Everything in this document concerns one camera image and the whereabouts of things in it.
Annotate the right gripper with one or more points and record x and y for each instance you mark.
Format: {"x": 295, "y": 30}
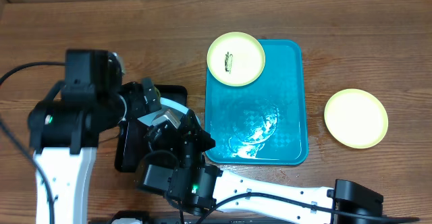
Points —
{"x": 192, "y": 126}

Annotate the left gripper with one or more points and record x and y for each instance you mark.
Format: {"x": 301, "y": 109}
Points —
{"x": 140, "y": 107}

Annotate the blue-rim white plate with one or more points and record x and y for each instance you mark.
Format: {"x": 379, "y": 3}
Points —
{"x": 177, "y": 109}

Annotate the yellow-rim plate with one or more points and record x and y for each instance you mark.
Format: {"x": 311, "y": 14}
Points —
{"x": 236, "y": 59}
{"x": 356, "y": 118}

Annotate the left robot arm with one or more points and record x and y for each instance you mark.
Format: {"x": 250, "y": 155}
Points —
{"x": 65, "y": 128}

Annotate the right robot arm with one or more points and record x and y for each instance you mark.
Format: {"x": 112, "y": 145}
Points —
{"x": 346, "y": 202}

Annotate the black plastic tray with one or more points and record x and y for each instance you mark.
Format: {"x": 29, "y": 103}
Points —
{"x": 130, "y": 148}

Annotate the teal plastic tray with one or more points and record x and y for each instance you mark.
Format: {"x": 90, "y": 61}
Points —
{"x": 262, "y": 123}

